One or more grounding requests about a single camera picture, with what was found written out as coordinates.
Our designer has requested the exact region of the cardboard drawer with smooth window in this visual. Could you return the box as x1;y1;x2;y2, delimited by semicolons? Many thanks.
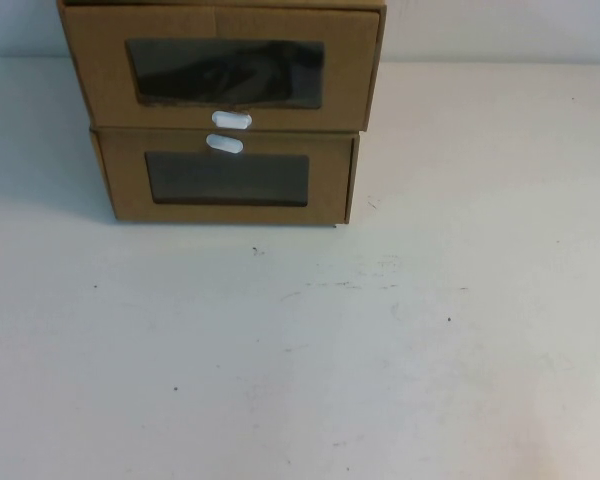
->
91;129;354;224

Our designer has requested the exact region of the white plastic drawer handle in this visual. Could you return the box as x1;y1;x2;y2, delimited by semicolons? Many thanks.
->
210;109;255;133
204;131;245;156

